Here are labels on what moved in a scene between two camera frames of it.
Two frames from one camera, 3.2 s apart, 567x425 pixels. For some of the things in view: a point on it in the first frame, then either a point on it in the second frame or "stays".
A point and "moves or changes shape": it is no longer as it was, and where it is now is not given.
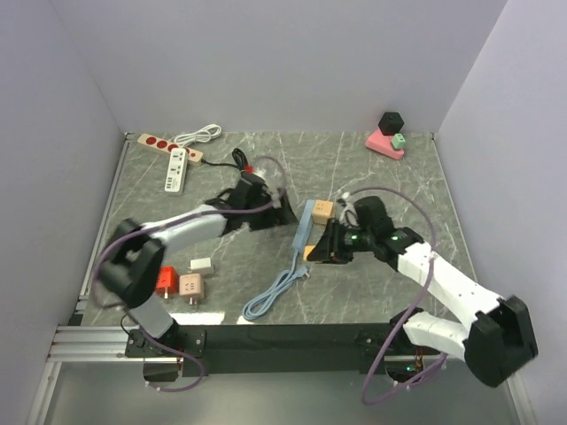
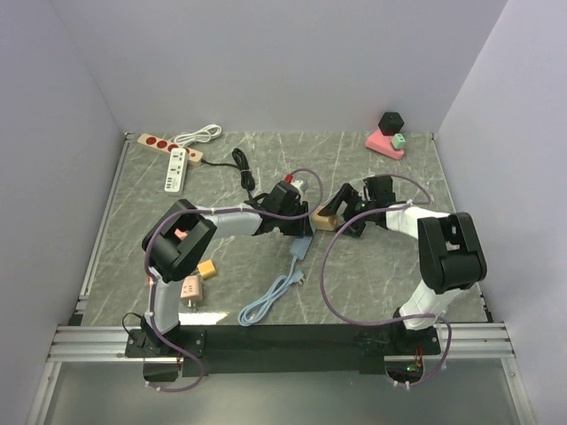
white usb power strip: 176,171 stays
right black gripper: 330,248 → 345,192
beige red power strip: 192,158 stays
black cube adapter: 391,123 stays
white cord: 207,133 stays
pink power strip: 381,143 stays
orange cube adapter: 322,212 moves or changes shape
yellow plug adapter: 306,251 moves or changes shape
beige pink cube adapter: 191,284 stays
